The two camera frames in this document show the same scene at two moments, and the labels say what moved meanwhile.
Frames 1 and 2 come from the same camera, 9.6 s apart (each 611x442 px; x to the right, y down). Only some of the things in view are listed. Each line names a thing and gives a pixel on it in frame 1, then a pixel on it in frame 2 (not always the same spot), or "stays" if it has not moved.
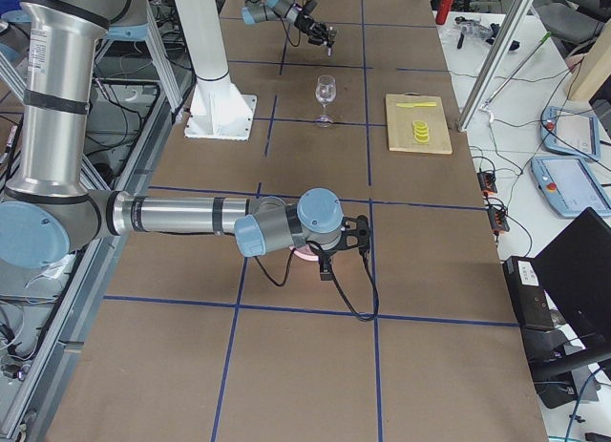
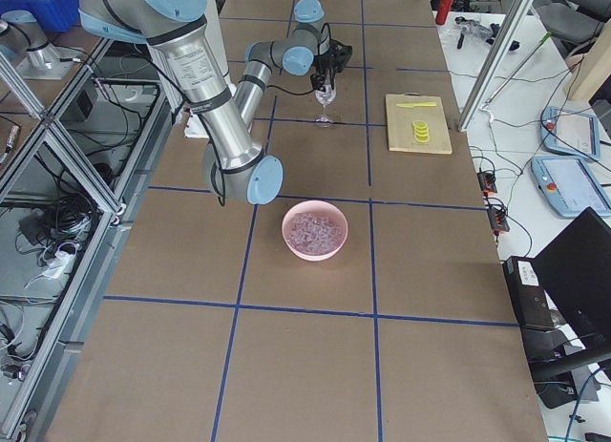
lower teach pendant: x=568 y=187 stays
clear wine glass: x=325 y=93 stays
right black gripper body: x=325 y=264 to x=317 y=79
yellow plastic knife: x=416 y=104 stays
